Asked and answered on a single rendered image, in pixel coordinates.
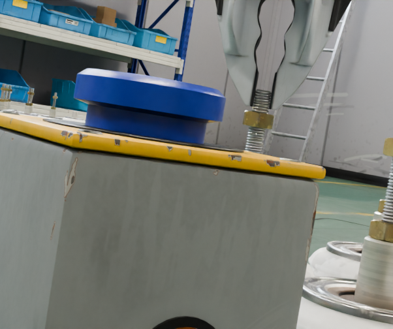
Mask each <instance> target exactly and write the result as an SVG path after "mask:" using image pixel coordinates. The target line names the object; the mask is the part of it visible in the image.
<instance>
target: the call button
mask: <svg viewBox="0 0 393 329"><path fill-rule="evenodd" d="M73 98H75V99H77V100H79V101H82V102H84V103H87V104H88V106H87V114H86V122H85V125H87V126H91V127H97V128H101V129H108V130H111V131H119V132H123V133H130V134H138V135H142V136H150V137H155V138H163V139H167V140H176V141H181V142H190V143H196V144H203V143H204V137H205V133H206V126H207V123H218V122H223V114H224V110H225V103H226V98H225V97H224V95H223V94H222V93H221V92H220V91H219V90H217V89H214V88H210V87H205V86H199V85H196V84H190V83H186V82H180V81H176V80H169V79H166V78H158V77H154V76H146V75H142V74H133V73H128V72H118V71H112V70H102V69H85V70H83V71H82V72H79V73H78V74H77V76H76V84H75V89H74V97H73Z"/></svg>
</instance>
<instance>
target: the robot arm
mask: <svg viewBox="0 0 393 329"><path fill-rule="evenodd" d="M291 1H292V5H293V7H294V18H293V21H292V23H291V24H290V26H289V28H288V29H287V31H286V33H285V36H284V47H285V55H284V57H283V59H282V61H281V64H280V66H279V68H278V70H277V72H276V73H275V76H274V82H273V86H272V94H271V99H270V106H269V109H271V110H277V109H279V108H280V107H281V106H282V105H283V104H284V103H285V102H286V101H287V100H288V99H289V98H290V97H291V96H292V95H293V94H294V93H295V92H296V91H297V90H298V89H299V87H300V86H301V85H302V84H303V83H304V81H305V79H306V78H307V76H308V75H309V73H310V72H311V70H312V68H313V66H314V64H315V63H316V61H317V60H318V58H319V56H320V54H321V52H322V51H323V49H324V47H325V46H326V44H327V42H328V40H329V39H330V37H331V35H332V33H333V32H334V30H335V28H336V27H337V25H338V23H339V21H340V20H341V18H342V16H343V15H344V13H345V11H346V10H347V7H348V6H349V4H350V2H351V1H352V0H291ZM263 2H265V0H215V4H216V7H217V19H218V23H219V29H220V33H221V40H222V43H223V49H224V53H225V59H226V62H227V67H228V71H229V73H230V77H231V78H232V81H233V83H234V86H235V88H236V90H237V92H238V93H239V95H240V97H241V99H242V101H243V102H244V104H245V105H246V106H253V102H254V100H253V99H254V96H255V91H256V88H257V82H258V77H259V72H258V67H257V56H256V50H257V48H258V46H259V44H260V40H261V38H262V30H261V26H260V22H259V14H260V9H261V6H262V4H263Z"/></svg>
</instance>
